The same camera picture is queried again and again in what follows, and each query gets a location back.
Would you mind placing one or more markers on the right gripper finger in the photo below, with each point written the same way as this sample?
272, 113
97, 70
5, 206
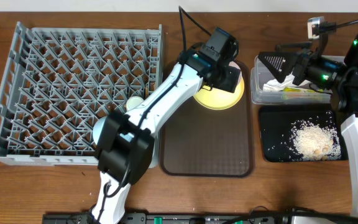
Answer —
296, 45
279, 64

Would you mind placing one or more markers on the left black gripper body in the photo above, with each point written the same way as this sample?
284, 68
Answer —
229, 81

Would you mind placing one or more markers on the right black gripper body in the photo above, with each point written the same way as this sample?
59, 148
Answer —
304, 58

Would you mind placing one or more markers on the pink plastic bowl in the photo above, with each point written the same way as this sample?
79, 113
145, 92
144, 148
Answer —
233, 64

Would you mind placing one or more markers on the green orange snack wrapper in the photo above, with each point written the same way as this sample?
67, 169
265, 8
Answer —
300, 90

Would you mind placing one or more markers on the yellow plastic plate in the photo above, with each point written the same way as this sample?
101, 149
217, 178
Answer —
217, 99

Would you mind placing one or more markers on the rice food waste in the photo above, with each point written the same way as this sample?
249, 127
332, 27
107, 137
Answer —
314, 141

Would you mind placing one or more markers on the cream plastic cup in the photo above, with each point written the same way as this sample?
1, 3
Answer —
133, 102

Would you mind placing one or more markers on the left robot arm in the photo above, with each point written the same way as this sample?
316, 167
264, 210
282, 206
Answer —
125, 142

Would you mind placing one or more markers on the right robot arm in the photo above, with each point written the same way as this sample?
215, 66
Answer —
339, 77

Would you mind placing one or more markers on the clear plastic bin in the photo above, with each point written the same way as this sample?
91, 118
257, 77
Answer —
260, 75

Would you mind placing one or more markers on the black plastic tray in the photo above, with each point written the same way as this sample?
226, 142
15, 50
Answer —
275, 124

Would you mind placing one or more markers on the dark brown serving tray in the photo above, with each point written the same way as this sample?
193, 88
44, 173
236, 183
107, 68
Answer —
197, 141

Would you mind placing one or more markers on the grey plastic dish rack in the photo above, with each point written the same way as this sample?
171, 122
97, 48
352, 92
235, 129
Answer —
58, 82

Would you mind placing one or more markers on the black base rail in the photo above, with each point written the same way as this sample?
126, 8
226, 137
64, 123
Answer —
141, 218

